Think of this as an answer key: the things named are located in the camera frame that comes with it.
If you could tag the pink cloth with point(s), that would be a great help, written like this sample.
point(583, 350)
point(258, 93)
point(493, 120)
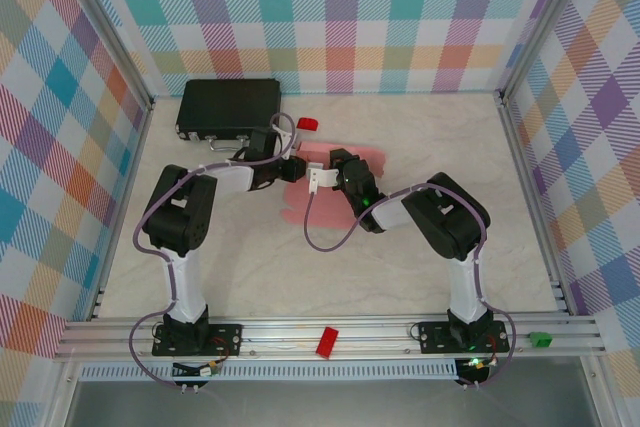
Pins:
point(325, 209)

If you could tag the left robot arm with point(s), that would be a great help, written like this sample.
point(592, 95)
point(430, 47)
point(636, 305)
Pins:
point(185, 292)

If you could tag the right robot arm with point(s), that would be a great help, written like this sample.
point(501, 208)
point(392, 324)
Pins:
point(467, 292)

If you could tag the small red rounded block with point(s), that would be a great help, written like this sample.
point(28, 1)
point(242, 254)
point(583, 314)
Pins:
point(307, 123)

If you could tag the black carrying case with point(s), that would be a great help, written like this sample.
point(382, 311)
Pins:
point(225, 102)

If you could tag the red toy brick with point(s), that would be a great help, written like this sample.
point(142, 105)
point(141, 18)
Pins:
point(327, 342)

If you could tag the yellow power connector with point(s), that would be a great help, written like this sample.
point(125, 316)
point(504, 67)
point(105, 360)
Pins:
point(477, 363)
point(210, 369)

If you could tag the green toy block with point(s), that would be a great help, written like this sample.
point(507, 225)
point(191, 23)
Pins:
point(541, 339)

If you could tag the aluminium side rail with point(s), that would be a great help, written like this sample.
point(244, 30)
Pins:
point(530, 197)
point(122, 209)

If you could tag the aluminium frame rail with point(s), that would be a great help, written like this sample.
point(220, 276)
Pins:
point(280, 334)

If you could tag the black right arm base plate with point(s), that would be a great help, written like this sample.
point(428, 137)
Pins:
point(432, 337)

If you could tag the aluminium frame post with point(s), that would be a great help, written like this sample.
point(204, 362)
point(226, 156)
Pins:
point(541, 22)
point(114, 32)

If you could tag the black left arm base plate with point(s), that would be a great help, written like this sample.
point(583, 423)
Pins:
point(227, 339)

